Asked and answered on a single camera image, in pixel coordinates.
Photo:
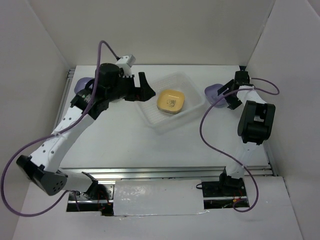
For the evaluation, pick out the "white perforated plastic bin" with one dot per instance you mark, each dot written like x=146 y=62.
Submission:
x=161 y=122

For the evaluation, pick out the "yellow panda plate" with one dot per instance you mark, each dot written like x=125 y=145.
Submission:
x=170 y=101

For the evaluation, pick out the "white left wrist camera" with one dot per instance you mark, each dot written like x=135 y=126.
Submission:
x=126 y=60

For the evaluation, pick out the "white front cover panel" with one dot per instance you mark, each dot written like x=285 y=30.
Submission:
x=157 y=198

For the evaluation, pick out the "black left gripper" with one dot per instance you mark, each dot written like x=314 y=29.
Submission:
x=140 y=93

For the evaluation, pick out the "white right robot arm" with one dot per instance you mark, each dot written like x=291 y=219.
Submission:
x=254 y=126

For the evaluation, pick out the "purple panda plate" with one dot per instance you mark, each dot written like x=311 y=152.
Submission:
x=84 y=85
x=211 y=93

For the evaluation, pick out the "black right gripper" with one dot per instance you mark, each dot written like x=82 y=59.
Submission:
x=234 y=103

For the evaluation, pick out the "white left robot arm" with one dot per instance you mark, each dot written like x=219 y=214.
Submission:
x=42 y=166

